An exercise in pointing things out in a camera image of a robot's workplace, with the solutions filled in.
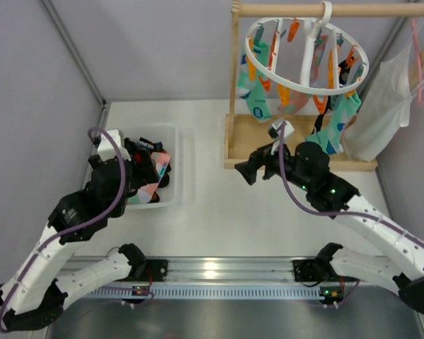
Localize pink sock front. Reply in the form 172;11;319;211
127;150;171;206

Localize argyle red orange sock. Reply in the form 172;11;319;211
150;174;170;203

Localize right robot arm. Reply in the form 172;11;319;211
235;142;424;314

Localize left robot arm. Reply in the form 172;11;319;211
0;151;147;333

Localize black sock on hanger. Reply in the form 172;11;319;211
311;56;355;134

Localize white round clip hanger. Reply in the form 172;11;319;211
243;1;370;96

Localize wooden clothes rack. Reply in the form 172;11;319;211
224;1;424;172

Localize teal sock right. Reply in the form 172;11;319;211
306;93;361;155

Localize teal sock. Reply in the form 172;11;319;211
236;49;271;122
306;93;361;155

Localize teal sock left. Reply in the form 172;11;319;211
236;49;271;122

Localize white cloth garment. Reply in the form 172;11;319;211
342;44;412;162

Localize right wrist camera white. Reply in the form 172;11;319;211
268;119;295;141

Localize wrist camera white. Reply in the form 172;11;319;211
98;129;131;162
268;119;295;141

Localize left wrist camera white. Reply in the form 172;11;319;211
98;129;131;162

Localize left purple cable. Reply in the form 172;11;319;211
0;126;155;333

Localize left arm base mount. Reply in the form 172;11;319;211
139;259;169;283

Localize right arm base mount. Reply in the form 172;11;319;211
292;259;322;283

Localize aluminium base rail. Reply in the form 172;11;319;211
42;256;424;283

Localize grey slotted cable duct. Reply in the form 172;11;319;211
88;285;347;301

